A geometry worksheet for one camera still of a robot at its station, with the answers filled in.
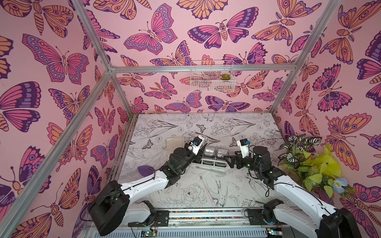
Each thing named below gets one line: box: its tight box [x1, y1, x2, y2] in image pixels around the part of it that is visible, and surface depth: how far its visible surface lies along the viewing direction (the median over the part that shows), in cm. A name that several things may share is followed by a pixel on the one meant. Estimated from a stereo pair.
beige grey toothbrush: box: [195, 166, 226, 175], surface depth 92 cm
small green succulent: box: [220, 73, 231, 81], surface depth 94 cm
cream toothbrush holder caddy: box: [201, 158, 228, 168], surface depth 92 cm
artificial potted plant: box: [277, 134, 358, 199], surface depth 69 cm
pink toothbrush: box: [199, 175, 217, 208], surface depth 83 cm
